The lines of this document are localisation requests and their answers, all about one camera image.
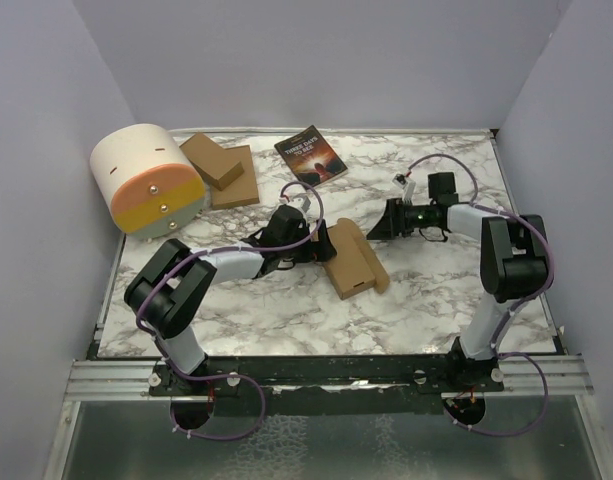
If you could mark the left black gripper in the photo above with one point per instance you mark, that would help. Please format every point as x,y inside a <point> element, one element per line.
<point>322,251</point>

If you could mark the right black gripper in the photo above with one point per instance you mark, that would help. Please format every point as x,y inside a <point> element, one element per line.
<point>394,215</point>

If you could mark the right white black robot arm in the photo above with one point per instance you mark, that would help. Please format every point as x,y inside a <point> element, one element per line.
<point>515,266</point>

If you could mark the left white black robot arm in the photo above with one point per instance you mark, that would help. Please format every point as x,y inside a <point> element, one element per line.
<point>166,294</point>

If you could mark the flat brown cardboard box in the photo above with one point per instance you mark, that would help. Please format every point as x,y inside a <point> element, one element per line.
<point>243,191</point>

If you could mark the folded brown cardboard box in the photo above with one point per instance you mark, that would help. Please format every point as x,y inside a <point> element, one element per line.
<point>217,166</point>

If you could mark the dark paperback book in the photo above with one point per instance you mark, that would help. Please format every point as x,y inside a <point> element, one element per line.
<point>310,157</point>

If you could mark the cream orange cylindrical drawer unit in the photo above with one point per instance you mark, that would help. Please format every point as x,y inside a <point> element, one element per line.
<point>150,188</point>

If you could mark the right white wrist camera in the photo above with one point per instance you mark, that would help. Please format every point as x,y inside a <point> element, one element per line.
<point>407,186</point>

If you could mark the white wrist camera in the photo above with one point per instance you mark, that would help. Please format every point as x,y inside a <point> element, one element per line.
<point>300,202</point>
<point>407,186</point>

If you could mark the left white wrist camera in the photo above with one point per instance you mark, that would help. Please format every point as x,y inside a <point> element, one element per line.
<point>300,202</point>

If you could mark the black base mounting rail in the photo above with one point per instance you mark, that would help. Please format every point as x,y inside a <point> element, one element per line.
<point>325,385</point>

